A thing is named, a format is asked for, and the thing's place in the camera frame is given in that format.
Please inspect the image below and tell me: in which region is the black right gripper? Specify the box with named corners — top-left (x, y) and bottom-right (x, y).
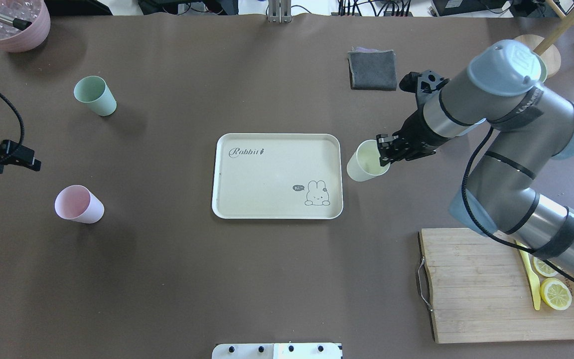
top-left (377, 110), bottom-right (448, 167)

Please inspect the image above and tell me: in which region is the cream plastic cup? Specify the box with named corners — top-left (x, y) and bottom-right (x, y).
top-left (346, 140), bottom-right (390, 182)

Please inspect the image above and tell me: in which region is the pink plastic cup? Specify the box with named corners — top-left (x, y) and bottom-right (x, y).
top-left (54, 185), bottom-right (105, 223)

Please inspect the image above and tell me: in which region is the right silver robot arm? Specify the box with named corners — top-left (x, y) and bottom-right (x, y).
top-left (376, 39), bottom-right (574, 277)

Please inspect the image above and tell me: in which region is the cream rabbit tray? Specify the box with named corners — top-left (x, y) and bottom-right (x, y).
top-left (211, 133), bottom-right (344, 220)

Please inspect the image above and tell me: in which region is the grey folded cloth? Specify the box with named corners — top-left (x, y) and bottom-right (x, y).
top-left (348, 47), bottom-right (397, 91)

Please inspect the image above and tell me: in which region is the pink bowl with ice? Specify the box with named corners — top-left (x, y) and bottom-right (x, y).
top-left (0, 0), bottom-right (51, 52)

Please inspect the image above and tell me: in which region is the green plastic cup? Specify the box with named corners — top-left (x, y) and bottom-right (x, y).
top-left (73, 76), bottom-right (118, 117)

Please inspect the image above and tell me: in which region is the wooden cutting board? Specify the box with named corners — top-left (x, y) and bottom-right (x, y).
top-left (419, 228), bottom-right (574, 344)

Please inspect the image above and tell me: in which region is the green bowl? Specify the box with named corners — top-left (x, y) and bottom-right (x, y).
top-left (538, 57), bottom-right (548, 83)

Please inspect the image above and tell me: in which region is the wooden mug tree stand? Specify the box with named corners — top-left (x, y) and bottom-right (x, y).
top-left (514, 0), bottom-right (574, 79)

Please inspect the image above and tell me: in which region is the yellow plastic knife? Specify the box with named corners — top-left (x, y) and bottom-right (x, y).
top-left (518, 249), bottom-right (542, 311)

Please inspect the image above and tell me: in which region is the lemon half left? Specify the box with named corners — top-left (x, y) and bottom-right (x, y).
top-left (532, 257), bottom-right (558, 278)

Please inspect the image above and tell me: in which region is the lemon half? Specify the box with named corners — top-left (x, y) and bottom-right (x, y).
top-left (540, 278), bottom-right (573, 311)
top-left (532, 257), bottom-right (558, 278)

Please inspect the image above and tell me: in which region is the lemon half right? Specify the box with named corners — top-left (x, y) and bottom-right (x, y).
top-left (540, 278), bottom-right (573, 311)

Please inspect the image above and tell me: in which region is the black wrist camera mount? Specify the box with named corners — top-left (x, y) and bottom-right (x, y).
top-left (399, 70), bottom-right (449, 109)

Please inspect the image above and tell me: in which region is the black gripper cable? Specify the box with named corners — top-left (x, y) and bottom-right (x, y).
top-left (460, 127), bottom-right (574, 296)

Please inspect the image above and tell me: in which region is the aluminium frame post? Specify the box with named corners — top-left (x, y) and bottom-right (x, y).
top-left (267, 0), bottom-right (292, 23)

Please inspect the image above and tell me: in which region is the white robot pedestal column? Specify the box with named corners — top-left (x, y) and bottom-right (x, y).
top-left (211, 342), bottom-right (343, 359)

